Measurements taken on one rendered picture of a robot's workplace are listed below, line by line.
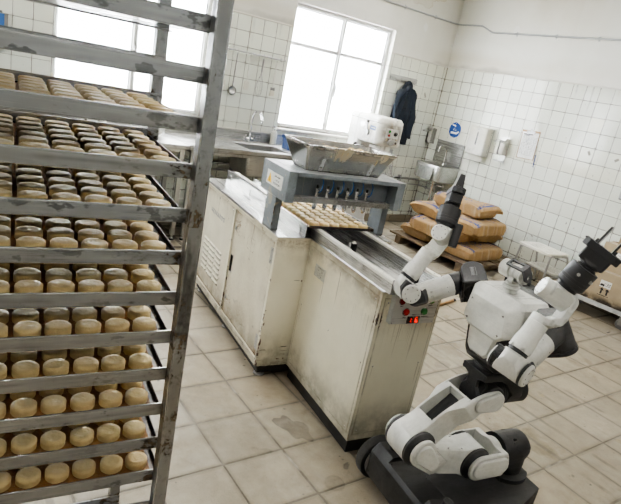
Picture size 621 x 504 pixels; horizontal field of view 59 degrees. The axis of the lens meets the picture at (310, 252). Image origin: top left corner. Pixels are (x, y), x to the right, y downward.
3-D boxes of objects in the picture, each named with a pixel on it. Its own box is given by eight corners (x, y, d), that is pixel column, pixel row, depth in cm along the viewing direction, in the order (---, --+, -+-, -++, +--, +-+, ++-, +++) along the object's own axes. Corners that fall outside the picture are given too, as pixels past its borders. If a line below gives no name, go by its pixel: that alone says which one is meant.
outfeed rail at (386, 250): (269, 183, 409) (271, 174, 407) (273, 183, 411) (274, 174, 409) (443, 294, 243) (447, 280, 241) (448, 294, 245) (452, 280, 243)
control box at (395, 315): (385, 321, 239) (392, 291, 235) (427, 319, 250) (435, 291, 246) (389, 325, 236) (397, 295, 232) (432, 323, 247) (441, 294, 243)
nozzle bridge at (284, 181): (254, 217, 307) (264, 157, 297) (362, 224, 342) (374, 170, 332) (277, 236, 280) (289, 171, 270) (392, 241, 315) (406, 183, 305)
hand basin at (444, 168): (470, 217, 690) (495, 129, 658) (449, 216, 668) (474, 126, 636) (415, 195, 766) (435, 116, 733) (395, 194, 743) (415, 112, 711)
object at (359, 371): (281, 376, 314) (311, 227, 288) (333, 371, 331) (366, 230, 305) (342, 457, 257) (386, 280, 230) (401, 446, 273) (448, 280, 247)
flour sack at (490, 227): (471, 239, 571) (476, 223, 566) (439, 226, 601) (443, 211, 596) (508, 236, 618) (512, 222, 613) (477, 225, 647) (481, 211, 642)
